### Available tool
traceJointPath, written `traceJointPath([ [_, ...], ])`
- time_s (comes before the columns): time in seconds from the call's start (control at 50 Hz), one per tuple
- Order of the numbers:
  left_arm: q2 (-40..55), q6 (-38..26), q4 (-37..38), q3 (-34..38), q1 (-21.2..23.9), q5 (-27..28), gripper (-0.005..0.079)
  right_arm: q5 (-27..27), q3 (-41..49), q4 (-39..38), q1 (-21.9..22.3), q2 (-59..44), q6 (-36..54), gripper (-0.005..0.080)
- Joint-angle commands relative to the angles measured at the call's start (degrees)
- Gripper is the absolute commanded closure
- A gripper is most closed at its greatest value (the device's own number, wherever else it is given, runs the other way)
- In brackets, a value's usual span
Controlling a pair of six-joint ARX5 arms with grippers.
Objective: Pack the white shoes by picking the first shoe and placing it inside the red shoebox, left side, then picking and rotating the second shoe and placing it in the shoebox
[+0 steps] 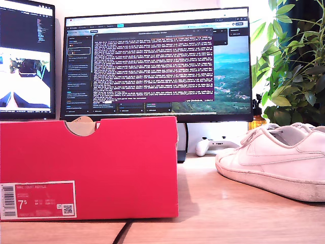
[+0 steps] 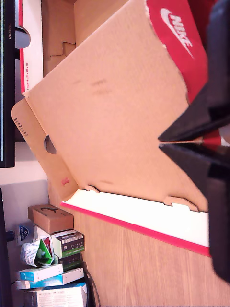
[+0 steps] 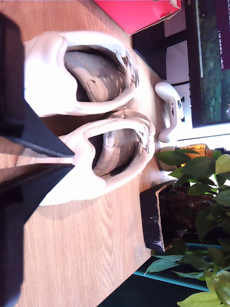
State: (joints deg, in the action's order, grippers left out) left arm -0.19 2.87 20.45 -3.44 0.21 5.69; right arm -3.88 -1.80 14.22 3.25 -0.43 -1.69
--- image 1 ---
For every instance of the large black computer monitor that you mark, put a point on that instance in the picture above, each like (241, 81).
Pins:
(152, 63)

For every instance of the white game controller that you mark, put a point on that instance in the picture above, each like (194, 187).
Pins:
(203, 148)

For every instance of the white leather sneaker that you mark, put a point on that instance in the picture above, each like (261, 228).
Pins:
(304, 125)
(266, 162)

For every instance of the red cardboard shoebox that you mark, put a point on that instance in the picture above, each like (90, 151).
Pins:
(114, 165)

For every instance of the black monitor stand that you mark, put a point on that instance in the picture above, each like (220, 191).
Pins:
(182, 155)

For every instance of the amber pump bottle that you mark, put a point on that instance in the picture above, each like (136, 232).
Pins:
(256, 123)

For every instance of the green leafy houseplant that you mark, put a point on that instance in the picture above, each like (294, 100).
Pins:
(292, 76)

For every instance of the small black computer monitor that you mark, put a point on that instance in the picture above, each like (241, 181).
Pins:
(25, 38)

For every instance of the brown packing paper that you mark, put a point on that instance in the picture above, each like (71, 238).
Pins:
(81, 127)

